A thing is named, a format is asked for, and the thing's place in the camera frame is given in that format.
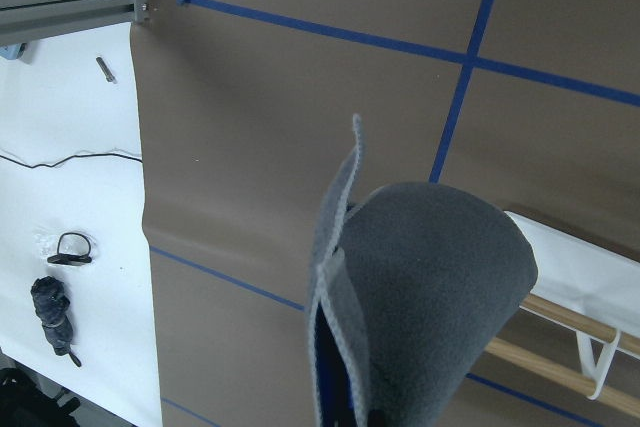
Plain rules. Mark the grey blue towel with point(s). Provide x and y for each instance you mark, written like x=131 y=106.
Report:
x=406 y=290

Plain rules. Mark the wooden white towel rack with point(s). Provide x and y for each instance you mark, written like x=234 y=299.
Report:
x=590 y=291

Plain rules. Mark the small metal bolt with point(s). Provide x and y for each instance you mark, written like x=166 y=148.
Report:
x=105 y=69

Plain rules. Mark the black folded umbrella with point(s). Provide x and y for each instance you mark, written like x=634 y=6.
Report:
x=51 y=306

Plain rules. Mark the black strap clip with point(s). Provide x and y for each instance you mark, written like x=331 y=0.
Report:
x=72 y=249

